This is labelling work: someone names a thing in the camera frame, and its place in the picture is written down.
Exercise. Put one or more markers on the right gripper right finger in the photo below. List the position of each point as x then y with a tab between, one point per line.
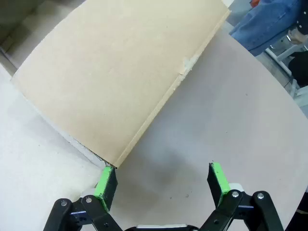
217	178

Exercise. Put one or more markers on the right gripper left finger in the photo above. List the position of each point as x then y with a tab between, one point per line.
106	183

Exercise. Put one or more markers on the brown cardboard box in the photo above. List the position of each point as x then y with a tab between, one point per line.
108	72

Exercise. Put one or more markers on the person left hand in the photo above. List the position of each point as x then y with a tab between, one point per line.
298	36

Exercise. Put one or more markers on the person in dark shirt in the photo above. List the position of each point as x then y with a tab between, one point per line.
260	24

